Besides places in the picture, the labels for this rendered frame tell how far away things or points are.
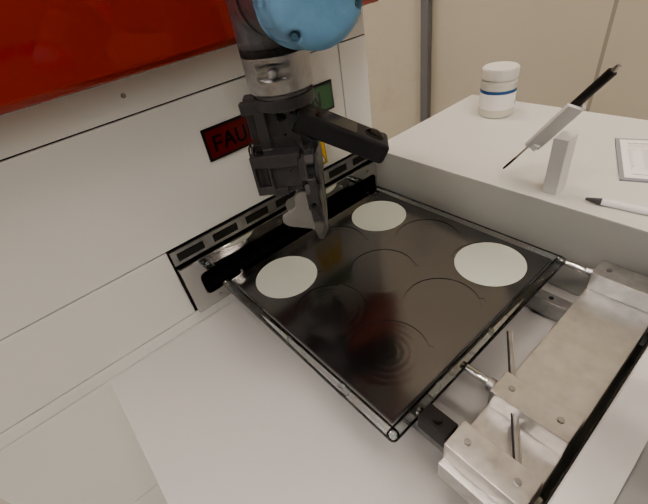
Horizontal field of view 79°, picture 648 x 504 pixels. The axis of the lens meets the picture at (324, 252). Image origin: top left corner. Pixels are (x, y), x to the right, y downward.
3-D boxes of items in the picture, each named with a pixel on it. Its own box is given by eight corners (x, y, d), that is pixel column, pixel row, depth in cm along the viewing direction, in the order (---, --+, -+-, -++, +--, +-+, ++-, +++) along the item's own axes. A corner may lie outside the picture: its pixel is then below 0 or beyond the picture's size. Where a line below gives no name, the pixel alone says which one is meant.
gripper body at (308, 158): (269, 174, 56) (247, 87, 49) (328, 167, 55) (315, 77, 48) (260, 202, 50) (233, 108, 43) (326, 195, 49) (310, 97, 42)
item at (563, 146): (516, 185, 61) (531, 99, 53) (529, 175, 63) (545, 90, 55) (556, 197, 57) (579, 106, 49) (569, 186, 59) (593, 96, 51)
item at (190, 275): (195, 308, 68) (175, 267, 62) (373, 198, 87) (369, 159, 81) (200, 314, 66) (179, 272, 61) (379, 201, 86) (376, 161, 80)
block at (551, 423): (486, 404, 43) (489, 389, 42) (503, 384, 45) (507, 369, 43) (562, 457, 38) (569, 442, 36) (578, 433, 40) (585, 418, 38)
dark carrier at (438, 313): (232, 281, 64) (231, 279, 64) (377, 192, 80) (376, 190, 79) (392, 424, 42) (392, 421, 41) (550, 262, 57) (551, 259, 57)
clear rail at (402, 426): (383, 438, 41) (383, 432, 40) (556, 259, 58) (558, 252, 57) (393, 448, 40) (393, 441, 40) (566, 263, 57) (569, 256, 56)
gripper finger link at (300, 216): (291, 239, 59) (277, 185, 53) (330, 236, 58) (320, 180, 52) (288, 252, 56) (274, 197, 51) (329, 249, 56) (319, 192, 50)
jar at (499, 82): (471, 115, 85) (475, 69, 79) (489, 105, 88) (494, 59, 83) (501, 121, 81) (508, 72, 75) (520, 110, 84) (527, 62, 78)
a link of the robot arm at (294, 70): (310, 37, 45) (304, 54, 39) (317, 79, 48) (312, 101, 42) (247, 47, 46) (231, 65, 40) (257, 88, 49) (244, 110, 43)
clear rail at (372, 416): (222, 286, 65) (219, 279, 64) (229, 281, 65) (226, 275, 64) (393, 448, 40) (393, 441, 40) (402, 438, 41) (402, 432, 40)
